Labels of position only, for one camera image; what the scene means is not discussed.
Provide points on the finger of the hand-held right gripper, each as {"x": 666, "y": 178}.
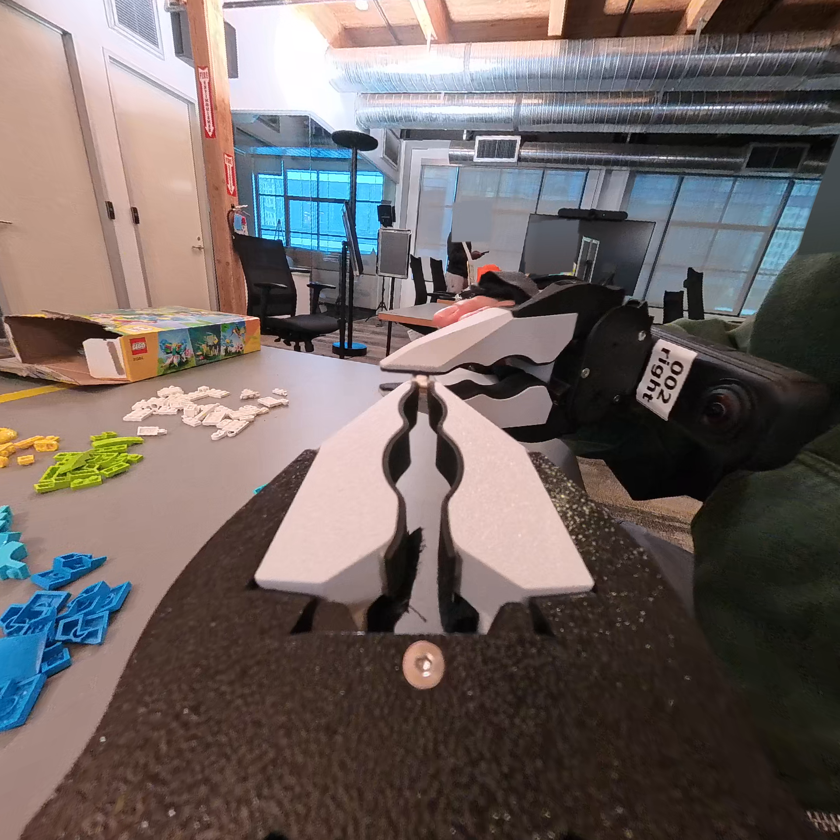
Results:
{"x": 485, "y": 338}
{"x": 518, "y": 407}

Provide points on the large black wall screen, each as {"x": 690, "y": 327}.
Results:
{"x": 584, "y": 253}

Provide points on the pile of white lego pieces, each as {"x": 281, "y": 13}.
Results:
{"x": 197, "y": 410}

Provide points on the yellow tape strip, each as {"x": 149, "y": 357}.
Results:
{"x": 26, "y": 392}

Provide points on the silver air duct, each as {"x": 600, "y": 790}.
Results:
{"x": 623, "y": 156}
{"x": 590, "y": 111}
{"x": 590, "y": 62}

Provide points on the fire extinguisher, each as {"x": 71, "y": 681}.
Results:
{"x": 239, "y": 220}

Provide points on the pile of yellow lego pieces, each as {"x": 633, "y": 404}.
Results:
{"x": 19, "y": 446}

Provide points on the white wall vent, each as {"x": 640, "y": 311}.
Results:
{"x": 497, "y": 148}

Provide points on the black floor lamp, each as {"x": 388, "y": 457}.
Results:
{"x": 354, "y": 262}

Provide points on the black wall speaker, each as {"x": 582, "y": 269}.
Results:
{"x": 231, "y": 49}

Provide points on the wooden post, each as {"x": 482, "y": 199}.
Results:
{"x": 216, "y": 164}

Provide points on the light panel on stand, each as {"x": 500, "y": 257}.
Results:
{"x": 394, "y": 253}

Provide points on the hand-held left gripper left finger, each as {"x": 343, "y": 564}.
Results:
{"x": 328, "y": 512}

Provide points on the black office chair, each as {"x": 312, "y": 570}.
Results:
{"x": 275, "y": 282}

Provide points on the colourful cardboard lego box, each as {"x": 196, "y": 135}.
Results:
{"x": 190, "y": 341}

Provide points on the beige door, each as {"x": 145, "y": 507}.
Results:
{"x": 46, "y": 197}
{"x": 164, "y": 197}

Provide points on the person's right forearm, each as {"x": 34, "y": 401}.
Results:
{"x": 774, "y": 590}

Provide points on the pile of lime lego pieces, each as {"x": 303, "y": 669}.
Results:
{"x": 85, "y": 463}

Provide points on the black monitor on stand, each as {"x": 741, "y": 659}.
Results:
{"x": 351, "y": 236}

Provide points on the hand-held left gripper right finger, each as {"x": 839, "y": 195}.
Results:
{"x": 518, "y": 518}

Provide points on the pile of light blue lego pieces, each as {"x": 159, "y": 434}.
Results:
{"x": 10, "y": 551}

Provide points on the wooden meeting table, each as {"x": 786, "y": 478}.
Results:
{"x": 420, "y": 312}

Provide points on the person's right hand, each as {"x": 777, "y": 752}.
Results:
{"x": 472, "y": 307}

